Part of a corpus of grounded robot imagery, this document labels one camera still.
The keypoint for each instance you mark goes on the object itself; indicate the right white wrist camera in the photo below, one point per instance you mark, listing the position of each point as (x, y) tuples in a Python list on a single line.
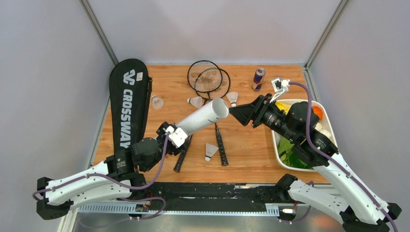
[(280, 86)]

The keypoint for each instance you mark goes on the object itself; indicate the black Crossway racket bag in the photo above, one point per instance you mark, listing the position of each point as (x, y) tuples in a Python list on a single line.
[(129, 88)]

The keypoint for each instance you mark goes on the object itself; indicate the black badminton racket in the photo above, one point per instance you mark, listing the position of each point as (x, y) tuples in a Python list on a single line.
[(224, 160), (208, 80)]

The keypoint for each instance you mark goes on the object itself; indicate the yellow napa cabbage toy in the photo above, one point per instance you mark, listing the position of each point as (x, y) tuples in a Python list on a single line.
[(283, 106)]

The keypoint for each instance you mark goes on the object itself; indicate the black badminton racket rear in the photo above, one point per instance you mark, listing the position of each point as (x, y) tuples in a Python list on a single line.
[(224, 160)]

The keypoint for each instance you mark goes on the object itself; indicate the white plastic basin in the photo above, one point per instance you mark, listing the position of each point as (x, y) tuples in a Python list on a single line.
[(325, 122)]

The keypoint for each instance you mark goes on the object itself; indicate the white shuttlecock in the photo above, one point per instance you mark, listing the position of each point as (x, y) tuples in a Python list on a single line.
[(157, 103), (197, 102), (210, 150), (232, 98)]

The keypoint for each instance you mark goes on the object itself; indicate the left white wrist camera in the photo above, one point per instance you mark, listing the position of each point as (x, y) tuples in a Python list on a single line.
[(177, 136)]

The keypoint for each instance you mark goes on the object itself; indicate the green leaf vegetable toy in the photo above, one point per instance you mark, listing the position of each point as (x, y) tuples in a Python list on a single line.
[(288, 157)]

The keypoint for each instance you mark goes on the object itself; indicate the black badminton racket front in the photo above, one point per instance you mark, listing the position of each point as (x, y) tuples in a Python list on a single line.
[(208, 80)]

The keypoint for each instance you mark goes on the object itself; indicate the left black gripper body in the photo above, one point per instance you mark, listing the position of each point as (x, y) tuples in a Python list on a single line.
[(170, 149)]

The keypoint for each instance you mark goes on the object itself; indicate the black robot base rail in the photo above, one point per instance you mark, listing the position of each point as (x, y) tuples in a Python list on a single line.
[(227, 198)]

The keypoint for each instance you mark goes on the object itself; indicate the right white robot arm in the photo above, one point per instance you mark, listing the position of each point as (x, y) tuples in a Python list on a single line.
[(357, 208)]

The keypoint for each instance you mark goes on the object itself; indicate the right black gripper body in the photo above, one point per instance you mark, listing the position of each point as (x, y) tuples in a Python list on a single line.
[(270, 117)]

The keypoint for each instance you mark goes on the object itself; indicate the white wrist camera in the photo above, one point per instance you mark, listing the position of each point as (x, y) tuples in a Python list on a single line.
[(280, 86), (177, 136)]

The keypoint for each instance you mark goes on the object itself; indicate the small orange pumpkin toy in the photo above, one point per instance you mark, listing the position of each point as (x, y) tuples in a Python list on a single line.
[(318, 111)]

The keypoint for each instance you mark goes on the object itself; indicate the red blue drink can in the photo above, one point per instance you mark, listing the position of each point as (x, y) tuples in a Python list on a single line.
[(258, 79)]

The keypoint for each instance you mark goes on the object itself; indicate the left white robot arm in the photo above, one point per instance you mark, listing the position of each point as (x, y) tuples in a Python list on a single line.
[(119, 176)]

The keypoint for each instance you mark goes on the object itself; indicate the white shuttlecock tube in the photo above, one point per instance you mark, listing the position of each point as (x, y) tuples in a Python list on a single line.
[(211, 113)]

